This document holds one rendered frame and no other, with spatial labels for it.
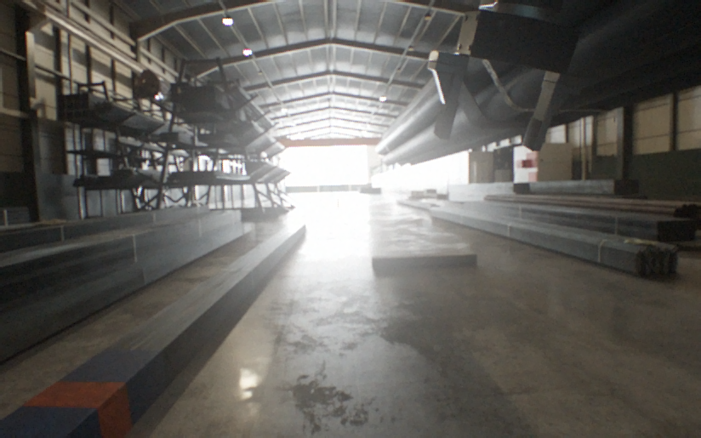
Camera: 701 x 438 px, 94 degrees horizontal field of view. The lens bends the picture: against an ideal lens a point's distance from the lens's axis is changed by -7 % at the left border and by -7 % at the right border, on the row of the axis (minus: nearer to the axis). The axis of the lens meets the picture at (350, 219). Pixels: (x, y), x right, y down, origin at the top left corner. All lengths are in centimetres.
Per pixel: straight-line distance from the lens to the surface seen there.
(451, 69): 46
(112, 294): 294
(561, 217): 633
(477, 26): 46
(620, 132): 1324
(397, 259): 337
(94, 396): 138
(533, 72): 123
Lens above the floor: 76
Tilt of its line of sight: 5 degrees down
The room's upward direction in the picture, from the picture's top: 2 degrees counter-clockwise
